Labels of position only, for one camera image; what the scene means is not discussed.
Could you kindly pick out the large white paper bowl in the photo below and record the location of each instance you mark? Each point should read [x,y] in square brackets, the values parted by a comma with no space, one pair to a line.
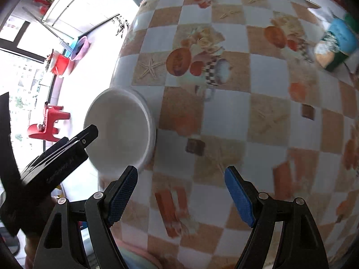
[126,132]

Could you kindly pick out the purple plastic basin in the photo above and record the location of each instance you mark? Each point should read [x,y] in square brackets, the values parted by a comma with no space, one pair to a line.
[80,50]

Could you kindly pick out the red plastic bucket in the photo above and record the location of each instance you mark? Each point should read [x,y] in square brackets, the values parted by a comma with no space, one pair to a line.
[57,63]

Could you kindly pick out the checkered patterned tablecloth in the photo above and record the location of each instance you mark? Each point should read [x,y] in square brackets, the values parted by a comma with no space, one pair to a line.
[231,82]

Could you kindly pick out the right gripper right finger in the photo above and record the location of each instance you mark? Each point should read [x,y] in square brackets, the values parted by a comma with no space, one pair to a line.
[300,243]

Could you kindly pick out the red plastic stool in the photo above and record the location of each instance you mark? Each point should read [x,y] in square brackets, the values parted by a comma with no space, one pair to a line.
[46,130]

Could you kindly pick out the green blue food package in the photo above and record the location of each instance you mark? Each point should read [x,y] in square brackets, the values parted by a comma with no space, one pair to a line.
[339,41]

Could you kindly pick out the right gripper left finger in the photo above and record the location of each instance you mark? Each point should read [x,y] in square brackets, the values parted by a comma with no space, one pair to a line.
[61,244]

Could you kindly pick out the pink plastic plate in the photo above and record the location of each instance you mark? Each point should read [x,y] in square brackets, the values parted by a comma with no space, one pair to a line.
[136,257]

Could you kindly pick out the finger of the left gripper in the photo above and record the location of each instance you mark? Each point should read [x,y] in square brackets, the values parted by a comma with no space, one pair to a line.
[55,164]

